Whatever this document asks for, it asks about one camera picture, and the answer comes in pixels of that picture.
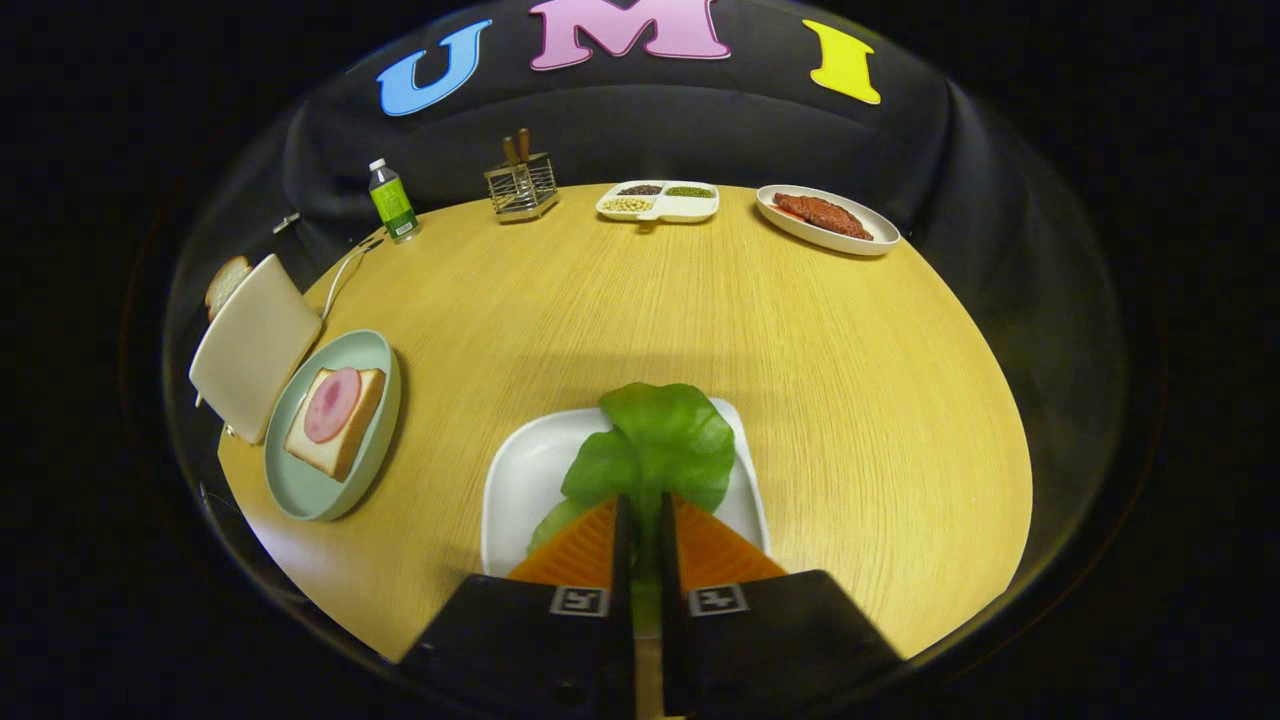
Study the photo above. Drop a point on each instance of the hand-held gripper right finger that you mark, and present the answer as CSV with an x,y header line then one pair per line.
x,y
668,560

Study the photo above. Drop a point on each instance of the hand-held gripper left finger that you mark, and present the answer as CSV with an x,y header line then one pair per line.
x,y
622,560

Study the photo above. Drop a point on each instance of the green lettuce leaf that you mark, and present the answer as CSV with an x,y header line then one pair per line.
x,y
660,440

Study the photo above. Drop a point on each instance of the round-topped bread slice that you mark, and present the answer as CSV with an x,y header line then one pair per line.
x,y
225,283

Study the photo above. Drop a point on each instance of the white square plate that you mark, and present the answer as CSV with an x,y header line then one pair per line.
x,y
530,480

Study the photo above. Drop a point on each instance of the square bread slice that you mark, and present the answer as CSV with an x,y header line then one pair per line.
x,y
340,455

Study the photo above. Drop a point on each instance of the pale green round plate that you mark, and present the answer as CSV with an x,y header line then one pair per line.
x,y
310,490

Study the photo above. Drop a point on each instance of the white divided bean dish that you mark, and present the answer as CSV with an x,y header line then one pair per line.
x,y
690,208

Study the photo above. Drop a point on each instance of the red meat slice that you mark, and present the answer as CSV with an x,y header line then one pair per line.
x,y
825,213

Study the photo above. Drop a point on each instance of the white oval plate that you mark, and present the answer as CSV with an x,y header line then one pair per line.
x,y
880,238

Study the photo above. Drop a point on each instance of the green label plastic bottle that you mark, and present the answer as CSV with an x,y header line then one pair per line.
x,y
392,205

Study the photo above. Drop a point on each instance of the white toaster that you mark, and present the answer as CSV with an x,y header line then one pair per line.
x,y
255,345

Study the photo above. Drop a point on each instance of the black backdrop cloth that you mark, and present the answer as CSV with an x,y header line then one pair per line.
x,y
700,130

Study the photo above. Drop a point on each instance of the white cloth clip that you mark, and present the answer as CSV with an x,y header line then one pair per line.
x,y
287,223

